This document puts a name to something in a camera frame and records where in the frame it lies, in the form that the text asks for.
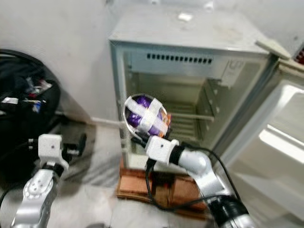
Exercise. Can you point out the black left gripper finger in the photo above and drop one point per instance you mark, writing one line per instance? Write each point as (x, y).
(82, 141)

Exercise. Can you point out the taped bowl of purple packets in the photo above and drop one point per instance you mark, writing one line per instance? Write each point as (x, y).
(145, 116)

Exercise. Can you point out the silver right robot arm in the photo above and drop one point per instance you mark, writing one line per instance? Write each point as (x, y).
(202, 173)

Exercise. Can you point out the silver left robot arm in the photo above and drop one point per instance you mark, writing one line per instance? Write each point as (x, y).
(35, 194)

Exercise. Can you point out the grey mini fridge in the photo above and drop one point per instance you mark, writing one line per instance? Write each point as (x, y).
(185, 33)

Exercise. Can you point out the black bag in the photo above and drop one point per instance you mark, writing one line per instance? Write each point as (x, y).
(23, 128)

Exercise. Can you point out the wooden board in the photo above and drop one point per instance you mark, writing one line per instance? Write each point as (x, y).
(159, 197)

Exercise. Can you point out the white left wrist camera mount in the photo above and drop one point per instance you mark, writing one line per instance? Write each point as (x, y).
(51, 148)

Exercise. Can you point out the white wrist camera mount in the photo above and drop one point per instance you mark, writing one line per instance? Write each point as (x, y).
(51, 148)
(162, 151)

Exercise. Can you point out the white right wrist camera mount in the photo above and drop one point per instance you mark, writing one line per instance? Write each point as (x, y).
(162, 151)

